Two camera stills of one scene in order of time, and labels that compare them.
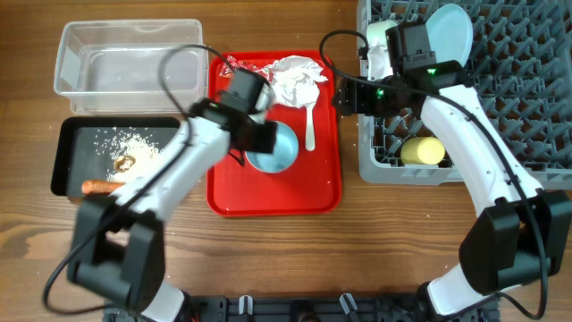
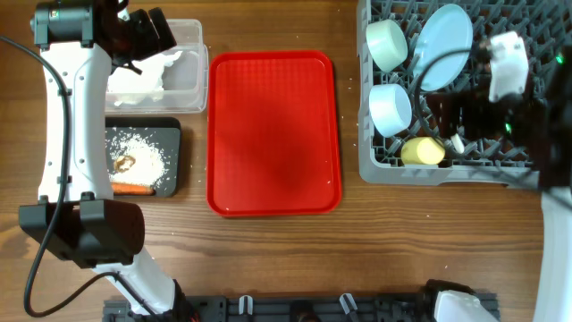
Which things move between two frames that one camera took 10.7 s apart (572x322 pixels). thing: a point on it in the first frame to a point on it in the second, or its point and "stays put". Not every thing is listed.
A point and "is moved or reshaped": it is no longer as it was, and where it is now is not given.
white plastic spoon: x=310 y=133 is moved or reshaped
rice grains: x=141 y=144 stays put
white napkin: x=292 y=80 to x=126 y=85
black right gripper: x=353 y=99 to x=471 y=104
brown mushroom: x=122 y=163 stays put
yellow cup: x=422 y=150 stays put
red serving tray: x=312 y=185 stays put
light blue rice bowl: x=284 y=153 is moved or reshaped
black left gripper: x=272 y=137 to x=152 y=43
